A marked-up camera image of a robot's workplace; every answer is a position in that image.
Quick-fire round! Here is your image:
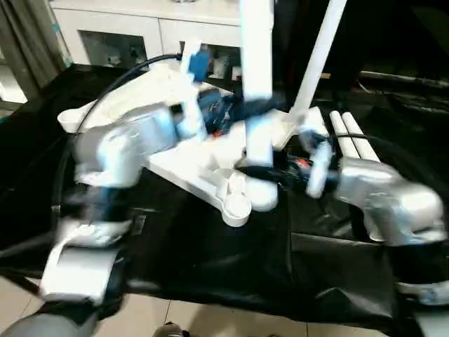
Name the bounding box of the black work mat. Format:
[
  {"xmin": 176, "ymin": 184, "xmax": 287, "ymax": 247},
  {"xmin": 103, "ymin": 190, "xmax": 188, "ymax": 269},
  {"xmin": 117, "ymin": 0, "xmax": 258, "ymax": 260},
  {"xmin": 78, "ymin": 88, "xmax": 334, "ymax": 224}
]
[{"xmin": 0, "ymin": 62, "xmax": 449, "ymax": 331}]

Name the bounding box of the white plastic table top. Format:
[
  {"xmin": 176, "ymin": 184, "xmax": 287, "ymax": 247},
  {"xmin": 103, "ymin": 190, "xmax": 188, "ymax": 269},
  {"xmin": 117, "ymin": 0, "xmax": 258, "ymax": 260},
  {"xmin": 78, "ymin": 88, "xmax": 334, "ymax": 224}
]
[{"xmin": 57, "ymin": 65, "xmax": 307, "ymax": 228}]

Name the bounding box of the black left wrist camera cable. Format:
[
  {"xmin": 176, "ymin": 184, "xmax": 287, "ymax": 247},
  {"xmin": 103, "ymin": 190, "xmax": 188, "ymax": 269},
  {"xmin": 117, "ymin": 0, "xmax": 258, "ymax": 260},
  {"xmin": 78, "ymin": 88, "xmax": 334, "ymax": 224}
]
[{"xmin": 52, "ymin": 52, "xmax": 185, "ymax": 218}]

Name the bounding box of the grey curtain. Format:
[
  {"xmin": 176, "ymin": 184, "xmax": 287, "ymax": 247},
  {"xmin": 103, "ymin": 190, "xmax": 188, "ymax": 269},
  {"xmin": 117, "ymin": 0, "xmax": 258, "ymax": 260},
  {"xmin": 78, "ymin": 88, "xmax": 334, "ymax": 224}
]
[{"xmin": 0, "ymin": 0, "xmax": 73, "ymax": 105}]

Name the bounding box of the white plastic table leg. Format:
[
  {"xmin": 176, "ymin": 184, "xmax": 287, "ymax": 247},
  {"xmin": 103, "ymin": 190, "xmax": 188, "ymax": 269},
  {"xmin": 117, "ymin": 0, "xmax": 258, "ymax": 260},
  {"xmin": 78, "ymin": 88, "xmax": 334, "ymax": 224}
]
[
  {"xmin": 237, "ymin": 0, "xmax": 281, "ymax": 212},
  {"xmin": 328, "ymin": 110, "xmax": 361, "ymax": 159},
  {"xmin": 341, "ymin": 111, "xmax": 382, "ymax": 163},
  {"xmin": 279, "ymin": 0, "xmax": 349, "ymax": 152}
]

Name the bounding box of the white glass door cabinet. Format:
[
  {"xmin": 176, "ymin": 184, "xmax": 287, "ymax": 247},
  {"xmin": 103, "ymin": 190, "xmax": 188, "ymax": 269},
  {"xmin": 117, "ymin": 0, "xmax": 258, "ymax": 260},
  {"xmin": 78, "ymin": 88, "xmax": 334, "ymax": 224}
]
[{"xmin": 48, "ymin": 0, "xmax": 280, "ymax": 84}]

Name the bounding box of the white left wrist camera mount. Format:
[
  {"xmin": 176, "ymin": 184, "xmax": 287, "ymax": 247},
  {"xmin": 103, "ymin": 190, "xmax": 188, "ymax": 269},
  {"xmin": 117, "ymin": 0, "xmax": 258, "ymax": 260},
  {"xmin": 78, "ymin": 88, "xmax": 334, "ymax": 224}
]
[{"xmin": 176, "ymin": 37, "xmax": 213, "ymax": 142}]

